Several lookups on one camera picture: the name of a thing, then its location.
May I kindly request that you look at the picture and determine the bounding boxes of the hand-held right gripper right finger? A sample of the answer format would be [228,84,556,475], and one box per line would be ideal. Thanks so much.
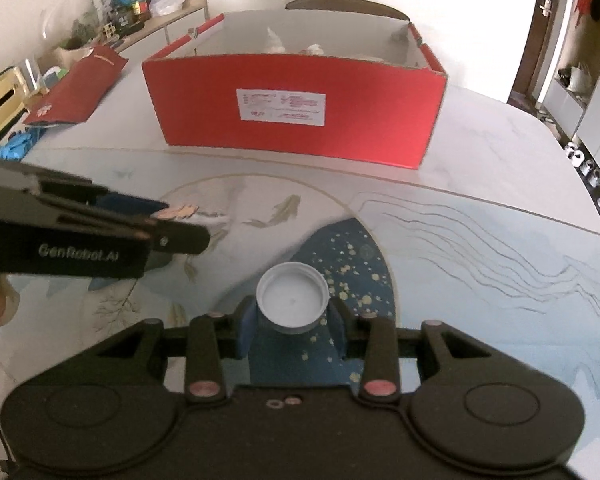
[325,296,506,403]

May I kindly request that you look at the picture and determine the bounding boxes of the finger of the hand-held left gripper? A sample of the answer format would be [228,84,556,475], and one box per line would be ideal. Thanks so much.
[30,194,211,256]
[0,161,170,218]

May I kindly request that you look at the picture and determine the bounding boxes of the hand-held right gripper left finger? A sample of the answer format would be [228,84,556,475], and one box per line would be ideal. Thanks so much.
[87,296,261,403]

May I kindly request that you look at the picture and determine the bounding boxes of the white bottle cap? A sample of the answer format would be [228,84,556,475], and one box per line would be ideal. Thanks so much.
[256,262,329,335]

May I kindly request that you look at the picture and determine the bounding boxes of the red cardboard box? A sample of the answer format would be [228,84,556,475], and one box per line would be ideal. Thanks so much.
[141,10,449,170]

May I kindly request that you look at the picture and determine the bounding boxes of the white plastic packet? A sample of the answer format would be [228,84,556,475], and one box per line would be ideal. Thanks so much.
[264,26,287,53]

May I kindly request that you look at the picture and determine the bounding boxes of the blue gloves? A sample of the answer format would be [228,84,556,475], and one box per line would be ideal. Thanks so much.
[0,125,48,161]

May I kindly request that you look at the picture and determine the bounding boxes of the yellow holder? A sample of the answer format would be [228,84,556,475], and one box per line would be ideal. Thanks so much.
[0,67,28,138]

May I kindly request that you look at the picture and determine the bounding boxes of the glass jar with plants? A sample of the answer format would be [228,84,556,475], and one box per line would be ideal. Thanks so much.
[72,10,101,46]

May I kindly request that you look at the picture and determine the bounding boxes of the white sideboard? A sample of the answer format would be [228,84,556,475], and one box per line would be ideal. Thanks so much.
[100,0,208,56]

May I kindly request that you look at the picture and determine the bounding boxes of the wooden chair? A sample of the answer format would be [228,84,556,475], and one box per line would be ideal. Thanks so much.
[285,0,410,22]

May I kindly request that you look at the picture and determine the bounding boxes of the row of shoes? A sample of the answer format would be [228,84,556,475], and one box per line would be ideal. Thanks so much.
[565,140,600,241]

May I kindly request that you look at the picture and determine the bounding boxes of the brown door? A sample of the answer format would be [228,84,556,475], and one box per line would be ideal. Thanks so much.
[510,0,566,106]

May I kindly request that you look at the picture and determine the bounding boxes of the white wall cabinet unit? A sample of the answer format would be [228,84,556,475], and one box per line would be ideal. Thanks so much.
[545,0,600,161]

